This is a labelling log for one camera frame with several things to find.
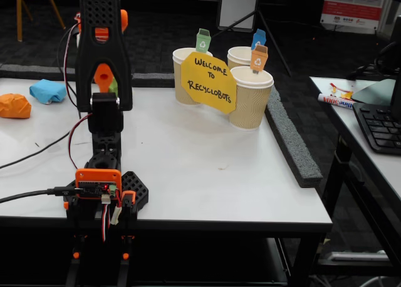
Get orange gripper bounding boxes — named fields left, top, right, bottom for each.
left=93, top=63, right=114, bottom=94

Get blue paper wad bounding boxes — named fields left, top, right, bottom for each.
left=29, top=79, right=68, bottom=105

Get black grid robot base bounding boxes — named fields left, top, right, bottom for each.
left=62, top=170, right=150, bottom=212

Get long grey foam strip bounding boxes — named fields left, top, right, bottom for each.
left=264, top=85, right=323, bottom=189
left=0, top=63, right=79, bottom=81

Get paper cup with green label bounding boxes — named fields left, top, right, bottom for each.
left=172, top=47, right=214, bottom=107

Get orange crumpled paper wad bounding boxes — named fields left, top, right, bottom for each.
left=0, top=93, right=32, bottom=119

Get orange controller board holder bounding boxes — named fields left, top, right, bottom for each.
left=75, top=168, right=122, bottom=204

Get yellow welcome sign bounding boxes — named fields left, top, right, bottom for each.
left=180, top=51, right=237, bottom=115

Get green recycling bin label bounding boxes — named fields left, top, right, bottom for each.
left=195, top=28, right=212, bottom=55

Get paper cup with blue label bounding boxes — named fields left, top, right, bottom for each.
left=227, top=46, right=254, bottom=71

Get white power connector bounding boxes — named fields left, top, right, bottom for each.
left=111, top=205, right=122, bottom=226

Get white board panel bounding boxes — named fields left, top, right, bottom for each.
left=217, top=0, right=260, bottom=33

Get paper cup with orange label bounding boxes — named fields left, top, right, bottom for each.
left=229, top=66, right=275, bottom=131

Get orange recycling bin label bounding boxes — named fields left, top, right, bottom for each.
left=249, top=44, right=269, bottom=75

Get blue recycling bin label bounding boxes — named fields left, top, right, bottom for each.
left=251, top=29, right=267, bottom=51

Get black tripod stand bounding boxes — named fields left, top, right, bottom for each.
left=212, top=9, right=292, bottom=78

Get black table clamp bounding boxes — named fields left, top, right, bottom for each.
left=64, top=202, right=87, bottom=287
left=117, top=189, right=138, bottom=287

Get white red marker pen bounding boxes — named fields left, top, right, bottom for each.
left=318, top=93, right=357, bottom=110

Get white and red poster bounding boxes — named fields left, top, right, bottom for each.
left=320, top=0, right=385, bottom=34

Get black keyboard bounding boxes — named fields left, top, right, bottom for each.
left=352, top=102, right=401, bottom=156

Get black camera cable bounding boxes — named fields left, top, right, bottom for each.
left=0, top=23, right=81, bottom=170

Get black usb cable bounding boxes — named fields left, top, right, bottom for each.
left=0, top=186, right=84, bottom=206

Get red white black wires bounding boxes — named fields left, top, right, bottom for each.
left=100, top=202, right=112, bottom=243

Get black work table frame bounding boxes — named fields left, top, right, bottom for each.
left=0, top=216, right=333, bottom=287

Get black side table frame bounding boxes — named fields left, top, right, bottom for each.
left=308, top=76, right=401, bottom=269

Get black cable bundle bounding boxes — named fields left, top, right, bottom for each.
left=347, top=41, right=401, bottom=81

